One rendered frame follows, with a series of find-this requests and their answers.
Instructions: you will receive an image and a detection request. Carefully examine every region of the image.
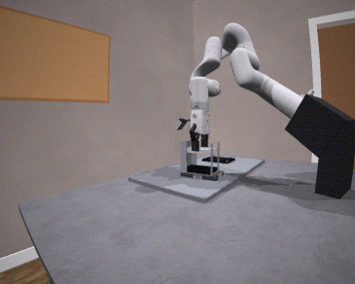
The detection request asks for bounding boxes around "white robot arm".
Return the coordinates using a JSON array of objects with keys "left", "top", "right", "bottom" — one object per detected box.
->
[{"left": 189, "top": 23, "right": 304, "bottom": 119}]

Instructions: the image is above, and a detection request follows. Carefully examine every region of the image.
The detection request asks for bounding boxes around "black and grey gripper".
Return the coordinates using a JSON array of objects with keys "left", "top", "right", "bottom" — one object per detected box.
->
[{"left": 190, "top": 109, "right": 210, "bottom": 152}]

